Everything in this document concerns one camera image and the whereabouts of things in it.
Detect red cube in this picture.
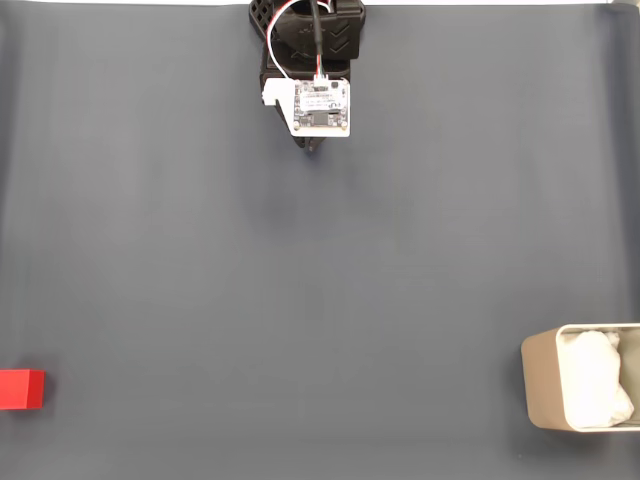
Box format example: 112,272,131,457
0,369,46,410

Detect beige rounded box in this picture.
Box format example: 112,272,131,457
520,322,640,433

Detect dark grey table mat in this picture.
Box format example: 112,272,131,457
0,3,640,480

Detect white crumpled cloth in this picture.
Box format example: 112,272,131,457
562,330,636,429

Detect white red servo cable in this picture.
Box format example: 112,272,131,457
266,0,301,80

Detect camera board with white mount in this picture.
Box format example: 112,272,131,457
260,77,352,139

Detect black camera cable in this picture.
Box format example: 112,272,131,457
308,0,326,76

